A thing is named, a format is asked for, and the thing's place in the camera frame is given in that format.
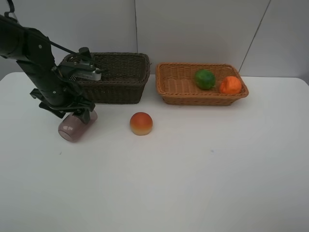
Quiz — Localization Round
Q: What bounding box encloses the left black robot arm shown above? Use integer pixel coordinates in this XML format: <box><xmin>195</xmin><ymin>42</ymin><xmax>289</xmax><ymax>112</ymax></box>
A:
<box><xmin>0</xmin><ymin>16</ymin><xmax>95</xmax><ymax>124</ymax></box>

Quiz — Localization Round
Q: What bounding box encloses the light orange wicker basket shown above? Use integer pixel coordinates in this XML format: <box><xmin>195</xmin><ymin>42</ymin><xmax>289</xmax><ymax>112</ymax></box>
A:
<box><xmin>155</xmin><ymin>62</ymin><xmax>249</xmax><ymax>106</ymax></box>

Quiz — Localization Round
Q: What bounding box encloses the translucent purple plastic cup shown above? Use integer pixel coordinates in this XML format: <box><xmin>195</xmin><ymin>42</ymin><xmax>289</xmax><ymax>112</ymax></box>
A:
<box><xmin>58</xmin><ymin>111</ymin><xmax>98</xmax><ymax>142</ymax></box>

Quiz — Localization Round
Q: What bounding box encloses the orange tangerine fruit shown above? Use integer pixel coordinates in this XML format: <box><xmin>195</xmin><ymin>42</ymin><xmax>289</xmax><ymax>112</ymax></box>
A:
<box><xmin>219</xmin><ymin>76</ymin><xmax>242</xmax><ymax>94</ymax></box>

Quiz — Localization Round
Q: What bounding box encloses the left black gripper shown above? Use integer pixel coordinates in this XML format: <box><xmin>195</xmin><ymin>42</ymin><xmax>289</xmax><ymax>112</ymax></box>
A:
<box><xmin>29</xmin><ymin>70</ymin><xmax>95</xmax><ymax>124</ymax></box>

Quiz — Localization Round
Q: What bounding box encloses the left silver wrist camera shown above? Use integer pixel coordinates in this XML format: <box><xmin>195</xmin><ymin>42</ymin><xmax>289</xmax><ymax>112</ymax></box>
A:
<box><xmin>58</xmin><ymin>47</ymin><xmax>102</xmax><ymax>81</ymax></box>

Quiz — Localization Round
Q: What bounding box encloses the dark brown wicker basket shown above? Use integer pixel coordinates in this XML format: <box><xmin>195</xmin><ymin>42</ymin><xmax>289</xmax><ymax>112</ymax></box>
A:
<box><xmin>70</xmin><ymin>52</ymin><xmax>150</xmax><ymax>104</ymax></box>

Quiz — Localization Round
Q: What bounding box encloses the red yellow peach fruit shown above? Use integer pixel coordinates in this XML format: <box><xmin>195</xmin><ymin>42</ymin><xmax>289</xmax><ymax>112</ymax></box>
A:
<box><xmin>130</xmin><ymin>112</ymin><xmax>153</xmax><ymax>136</ymax></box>

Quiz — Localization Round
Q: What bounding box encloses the green mango fruit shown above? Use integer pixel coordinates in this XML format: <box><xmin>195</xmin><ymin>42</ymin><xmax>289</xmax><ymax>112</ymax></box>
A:
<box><xmin>195</xmin><ymin>69</ymin><xmax>216</xmax><ymax>90</ymax></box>

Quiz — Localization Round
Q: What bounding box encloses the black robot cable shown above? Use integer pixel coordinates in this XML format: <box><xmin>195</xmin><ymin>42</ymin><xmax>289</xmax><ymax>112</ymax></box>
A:
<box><xmin>3</xmin><ymin>0</ymin><xmax>107</xmax><ymax>73</ymax></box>

